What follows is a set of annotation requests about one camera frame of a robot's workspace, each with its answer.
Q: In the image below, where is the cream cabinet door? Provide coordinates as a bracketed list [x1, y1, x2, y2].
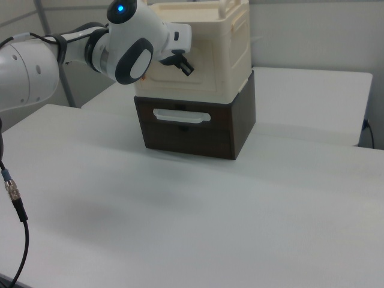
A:
[140, 38, 223, 94]

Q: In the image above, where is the black wall cable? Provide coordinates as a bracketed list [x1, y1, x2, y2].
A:
[362, 118, 376, 149]

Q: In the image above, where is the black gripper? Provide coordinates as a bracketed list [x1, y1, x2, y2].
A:
[158, 49, 196, 77]

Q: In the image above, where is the cream plastic cabinet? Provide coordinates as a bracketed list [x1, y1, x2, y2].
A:
[133, 0, 252, 104]

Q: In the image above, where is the black cable with metal connector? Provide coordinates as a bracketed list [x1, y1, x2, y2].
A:
[0, 160, 30, 288]

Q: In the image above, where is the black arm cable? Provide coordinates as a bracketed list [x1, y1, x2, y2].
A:
[0, 32, 68, 65]

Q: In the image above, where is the white drawer handle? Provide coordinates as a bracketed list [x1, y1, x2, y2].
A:
[152, 108, 212, 124]

